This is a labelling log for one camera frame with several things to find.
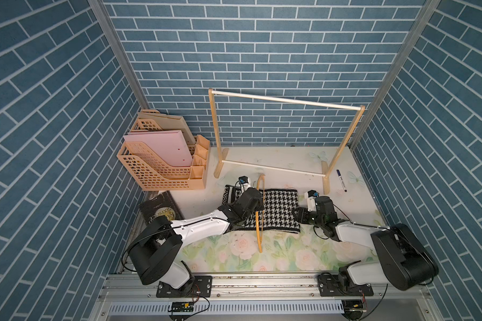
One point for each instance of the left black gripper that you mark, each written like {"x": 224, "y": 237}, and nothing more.
{"x": 258, "y": 204}

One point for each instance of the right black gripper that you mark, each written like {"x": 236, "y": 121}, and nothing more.
{"x": 301, "y": 215}

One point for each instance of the black white houndstooth scarf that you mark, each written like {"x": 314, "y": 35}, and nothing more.
{"x": 279, "y": 207}

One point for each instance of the wooden clothes hanger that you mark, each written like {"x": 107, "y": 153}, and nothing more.
{"x": 259, "y": 215}

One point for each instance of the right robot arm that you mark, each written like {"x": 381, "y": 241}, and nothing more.
{"x": 402, "y": 261}

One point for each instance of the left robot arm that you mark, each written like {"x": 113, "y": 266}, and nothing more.
{"x": 154, "y": 251}

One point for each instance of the floral table mat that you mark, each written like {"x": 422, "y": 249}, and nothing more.
{"x": 284, "y": 168}

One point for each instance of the wooden clothes rack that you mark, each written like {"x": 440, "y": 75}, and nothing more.
{"x": 271, "y": 121}

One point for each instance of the pink file folder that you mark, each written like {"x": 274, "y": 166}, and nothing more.
{"x": 169, "y": 145}

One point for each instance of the peach plastic file organizer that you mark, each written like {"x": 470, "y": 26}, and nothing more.
{"x": 154, "y": 174}

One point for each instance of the beige file folder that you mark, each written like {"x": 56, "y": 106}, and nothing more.
{"x": 170, "y": 123}

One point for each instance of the small green circuit board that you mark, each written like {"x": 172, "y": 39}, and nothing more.
{"x": 181, "y": 307}

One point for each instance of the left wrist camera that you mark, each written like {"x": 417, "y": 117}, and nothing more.
{"x": 244, "y": 183}

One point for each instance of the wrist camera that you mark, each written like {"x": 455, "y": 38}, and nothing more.
{"x": 310, "y": 197}
{"x": 244, "y": 183}

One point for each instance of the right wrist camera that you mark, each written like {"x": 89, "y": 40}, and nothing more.
{"x": 310, "y": 197}

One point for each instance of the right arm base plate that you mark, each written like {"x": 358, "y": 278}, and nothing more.
{"x": 331, "y": 285}

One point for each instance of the aluminium mounting rail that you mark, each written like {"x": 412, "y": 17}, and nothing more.
{"x": 262, "y": 296}

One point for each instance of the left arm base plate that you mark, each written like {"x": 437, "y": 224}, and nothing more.
{"x": 197, "y": 286}

